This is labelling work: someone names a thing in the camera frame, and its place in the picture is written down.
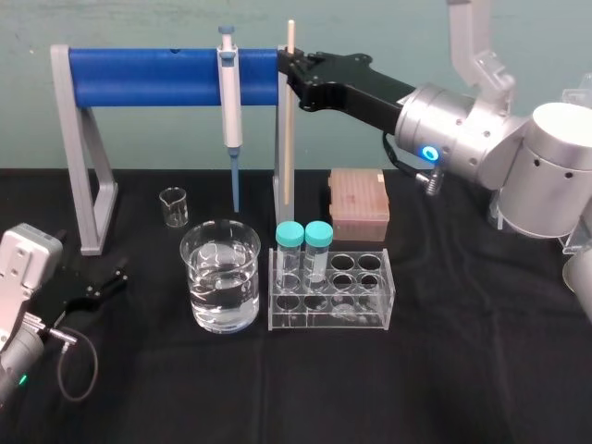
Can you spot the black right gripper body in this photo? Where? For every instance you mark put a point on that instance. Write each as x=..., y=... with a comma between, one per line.
x=361, y=88

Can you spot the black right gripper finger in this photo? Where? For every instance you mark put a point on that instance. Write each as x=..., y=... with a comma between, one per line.
x=298, y=88
x=303, y=58

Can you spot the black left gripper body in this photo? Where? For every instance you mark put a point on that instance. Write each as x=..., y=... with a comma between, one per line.
x=74, y=303

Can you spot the pale wooden stick thermometer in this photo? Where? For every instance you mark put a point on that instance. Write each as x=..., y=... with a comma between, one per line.
x=289, y=139

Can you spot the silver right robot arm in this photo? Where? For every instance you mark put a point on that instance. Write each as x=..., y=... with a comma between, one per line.
x=509, y=134

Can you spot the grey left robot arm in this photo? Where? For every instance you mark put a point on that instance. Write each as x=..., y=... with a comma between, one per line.
x=18, y=287

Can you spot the small empty glass beaker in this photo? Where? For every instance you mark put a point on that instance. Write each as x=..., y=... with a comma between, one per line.
x=174, y=208

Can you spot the large glass beaker with water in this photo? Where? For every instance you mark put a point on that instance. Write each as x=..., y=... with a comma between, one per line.
x=222, y=287

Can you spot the clear tube with teal cap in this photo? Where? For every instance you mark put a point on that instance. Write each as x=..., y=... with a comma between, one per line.
x=318, y=236
x=289, y=236

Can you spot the clear acrylic test tube rack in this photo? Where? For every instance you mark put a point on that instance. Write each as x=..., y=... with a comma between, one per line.
x=333, y=300

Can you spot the white and blue pipette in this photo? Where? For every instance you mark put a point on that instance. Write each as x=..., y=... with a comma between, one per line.
x=230, y=115

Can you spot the brown pipette tip box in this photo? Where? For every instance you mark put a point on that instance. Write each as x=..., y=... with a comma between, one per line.
x=358, y=203

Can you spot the blue and grey pipette stand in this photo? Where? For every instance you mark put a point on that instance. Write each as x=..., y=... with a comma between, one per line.
x=148, y=76

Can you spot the black table cloth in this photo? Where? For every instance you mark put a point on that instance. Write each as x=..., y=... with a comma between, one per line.
x=416, y=370

